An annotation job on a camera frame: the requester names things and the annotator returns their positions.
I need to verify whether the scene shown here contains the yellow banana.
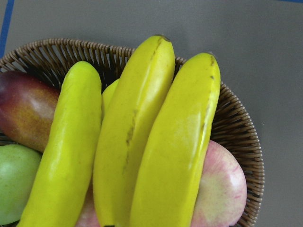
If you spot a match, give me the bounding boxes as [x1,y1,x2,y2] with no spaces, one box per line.
[93,35,175,227]
[19,61,102,227]
[129,53,221,227]

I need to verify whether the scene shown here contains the brown wicker basket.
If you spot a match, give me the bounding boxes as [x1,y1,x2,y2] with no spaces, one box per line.
[0,38,265,227]

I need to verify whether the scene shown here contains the pink apple near end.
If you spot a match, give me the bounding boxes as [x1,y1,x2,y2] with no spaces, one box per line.
[191,140,247,227]

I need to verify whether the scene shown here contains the pink apple middle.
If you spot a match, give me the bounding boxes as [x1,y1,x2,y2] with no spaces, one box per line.
[75,185,100,227]

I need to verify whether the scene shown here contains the red mango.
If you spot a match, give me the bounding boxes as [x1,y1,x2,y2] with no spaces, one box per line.
[0,71,60,152]

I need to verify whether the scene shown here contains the green apple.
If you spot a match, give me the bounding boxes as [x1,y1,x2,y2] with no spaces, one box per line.
[0,144,42,225]

